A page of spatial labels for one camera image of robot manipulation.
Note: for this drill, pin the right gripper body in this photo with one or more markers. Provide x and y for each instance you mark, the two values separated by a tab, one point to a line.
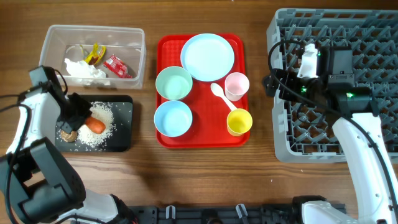
306	86

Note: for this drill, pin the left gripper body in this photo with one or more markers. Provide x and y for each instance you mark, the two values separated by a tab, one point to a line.
74	106

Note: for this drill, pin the brown food lump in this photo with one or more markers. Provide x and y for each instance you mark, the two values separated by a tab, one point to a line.
68	137

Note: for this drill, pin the pile of white rice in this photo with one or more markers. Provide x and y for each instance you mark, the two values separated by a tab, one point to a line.
87	140

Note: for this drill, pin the orange carrot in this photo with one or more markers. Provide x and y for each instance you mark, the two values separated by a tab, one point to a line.
95	125

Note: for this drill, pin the white napkin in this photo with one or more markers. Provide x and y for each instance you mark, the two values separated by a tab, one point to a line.
84	73

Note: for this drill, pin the yellow silver foil wrapper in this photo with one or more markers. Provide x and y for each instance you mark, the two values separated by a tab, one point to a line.
93	57

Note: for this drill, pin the red snack wrapper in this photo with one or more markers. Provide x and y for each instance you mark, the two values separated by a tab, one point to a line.
117	66

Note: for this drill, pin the mint green bowl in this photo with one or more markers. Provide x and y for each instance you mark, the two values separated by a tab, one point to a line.
173	83

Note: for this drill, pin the light blue bowl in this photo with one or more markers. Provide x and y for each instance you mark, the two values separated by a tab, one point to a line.
173	118

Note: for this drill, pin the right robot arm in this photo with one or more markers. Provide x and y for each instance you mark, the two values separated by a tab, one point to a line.
325	80

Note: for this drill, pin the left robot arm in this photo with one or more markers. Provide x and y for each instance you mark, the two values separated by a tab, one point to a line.
38	183

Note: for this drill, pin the grey dishwasher rack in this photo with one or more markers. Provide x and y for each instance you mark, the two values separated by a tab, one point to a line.
301	134

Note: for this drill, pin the clear plastic waste bin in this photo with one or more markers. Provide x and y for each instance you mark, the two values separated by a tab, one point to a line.
74	42

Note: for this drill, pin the black food waste tray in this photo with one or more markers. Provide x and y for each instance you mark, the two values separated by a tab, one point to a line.
122	110

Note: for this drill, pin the pink plastic cup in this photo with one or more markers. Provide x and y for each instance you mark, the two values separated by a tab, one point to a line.
236	86

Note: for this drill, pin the yellow plastic cup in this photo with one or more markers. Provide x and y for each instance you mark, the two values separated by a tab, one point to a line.
239	122

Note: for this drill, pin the white plastic spoon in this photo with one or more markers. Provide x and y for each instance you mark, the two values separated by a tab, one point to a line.
218	91

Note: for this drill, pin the light blue plate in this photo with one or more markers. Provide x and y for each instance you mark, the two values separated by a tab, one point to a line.
207	57

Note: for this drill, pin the red serving tray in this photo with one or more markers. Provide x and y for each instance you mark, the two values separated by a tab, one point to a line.
209	128

